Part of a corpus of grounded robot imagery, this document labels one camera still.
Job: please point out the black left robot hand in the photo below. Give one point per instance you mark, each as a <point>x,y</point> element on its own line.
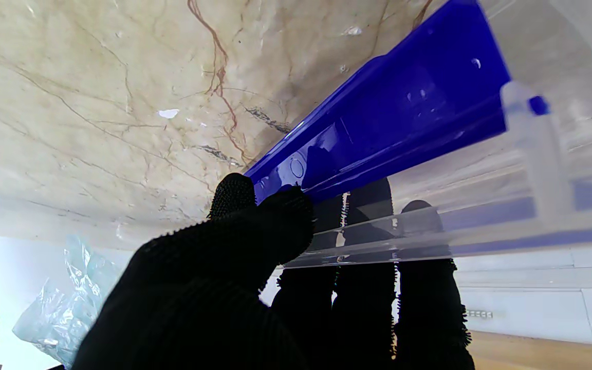
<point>198,298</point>

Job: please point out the clear bubble film sheet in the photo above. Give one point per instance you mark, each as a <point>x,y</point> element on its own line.
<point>65,313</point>

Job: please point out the clear crate with blue clips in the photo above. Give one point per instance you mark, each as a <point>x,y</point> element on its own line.
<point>404,108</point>

